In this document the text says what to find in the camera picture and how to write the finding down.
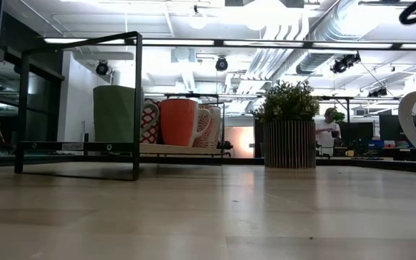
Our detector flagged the red white diamond pattern mug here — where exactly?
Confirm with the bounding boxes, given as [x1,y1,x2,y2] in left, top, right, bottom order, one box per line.
[141,99,161,144]

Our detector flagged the orange backlit panel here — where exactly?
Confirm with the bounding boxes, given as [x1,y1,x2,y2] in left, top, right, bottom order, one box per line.
[225,126,256,159]

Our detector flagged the green mug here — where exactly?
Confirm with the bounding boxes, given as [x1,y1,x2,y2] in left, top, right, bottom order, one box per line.
[92,84,144,144]

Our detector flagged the dark background monitor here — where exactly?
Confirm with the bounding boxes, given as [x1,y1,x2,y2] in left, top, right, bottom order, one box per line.
[378,114,416,142]
[341,121,375,147]

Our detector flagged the black ceiling spotlight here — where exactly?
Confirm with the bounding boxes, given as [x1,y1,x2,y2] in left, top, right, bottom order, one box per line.
[95,60,110,76]
[214,56,229,72]
[330,53,362,74]
[368,86,389,98]

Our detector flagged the black metal rig frame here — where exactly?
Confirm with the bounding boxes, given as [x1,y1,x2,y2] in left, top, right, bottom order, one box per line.
[0,35,416,174]

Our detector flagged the person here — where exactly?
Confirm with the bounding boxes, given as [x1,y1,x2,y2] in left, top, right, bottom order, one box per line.
[315,107,346,157]

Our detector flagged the green plant ribbed pot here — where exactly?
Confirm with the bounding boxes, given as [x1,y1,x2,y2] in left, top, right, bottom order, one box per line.
[253,79,321,169]

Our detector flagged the brown floral pattern mug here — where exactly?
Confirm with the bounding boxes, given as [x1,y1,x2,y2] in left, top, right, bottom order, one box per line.
[192,104,222,149]

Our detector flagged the orange and white mug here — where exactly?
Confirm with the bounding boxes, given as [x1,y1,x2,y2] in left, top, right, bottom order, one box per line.
[160,98,212,147]

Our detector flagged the silver ceiling duct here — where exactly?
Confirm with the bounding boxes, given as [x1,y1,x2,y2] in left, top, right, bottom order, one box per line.
[294,0,386,75]

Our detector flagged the wooden shelf black metal frame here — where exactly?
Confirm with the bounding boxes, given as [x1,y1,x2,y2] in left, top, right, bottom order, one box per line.
[14,30,235,181]

